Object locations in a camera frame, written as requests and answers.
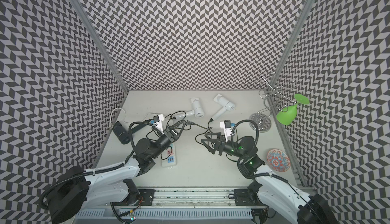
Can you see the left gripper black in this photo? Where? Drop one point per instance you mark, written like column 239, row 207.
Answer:
column 171, row 134

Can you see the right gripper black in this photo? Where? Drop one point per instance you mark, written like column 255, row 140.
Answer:
column 219, row 145

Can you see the white blow dryer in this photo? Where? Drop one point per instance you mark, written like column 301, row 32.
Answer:
column 197, row 110
column 226, row 105

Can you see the white power strip colourful sockets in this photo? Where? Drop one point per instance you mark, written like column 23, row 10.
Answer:
column 168, row 158

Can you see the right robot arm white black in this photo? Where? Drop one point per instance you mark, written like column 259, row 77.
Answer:
column 294, row 204

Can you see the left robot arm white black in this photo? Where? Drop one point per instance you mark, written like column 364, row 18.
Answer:
column 78, row 189

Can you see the colourful patterned ceramic bowl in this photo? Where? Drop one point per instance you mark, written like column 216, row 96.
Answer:
column 278, row 160

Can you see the green plastic wine glass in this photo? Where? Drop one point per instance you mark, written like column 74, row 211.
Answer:
column 288, row 114

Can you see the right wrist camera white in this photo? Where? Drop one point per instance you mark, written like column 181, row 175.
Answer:
column 227, row 127

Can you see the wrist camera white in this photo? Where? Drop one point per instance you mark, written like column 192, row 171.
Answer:
column 227, row 127
column 157, row 121

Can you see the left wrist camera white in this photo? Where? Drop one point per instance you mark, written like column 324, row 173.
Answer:
column 157, row 121

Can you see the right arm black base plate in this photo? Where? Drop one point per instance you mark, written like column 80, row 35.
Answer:
column 246, row 197

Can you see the aluminium front rail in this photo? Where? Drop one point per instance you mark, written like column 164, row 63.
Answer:
column 192, row 197

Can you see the metal wire glass rack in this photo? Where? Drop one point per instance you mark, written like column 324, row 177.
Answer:
column 269, row 91

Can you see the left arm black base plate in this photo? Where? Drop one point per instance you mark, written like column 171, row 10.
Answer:
column 143, row 197

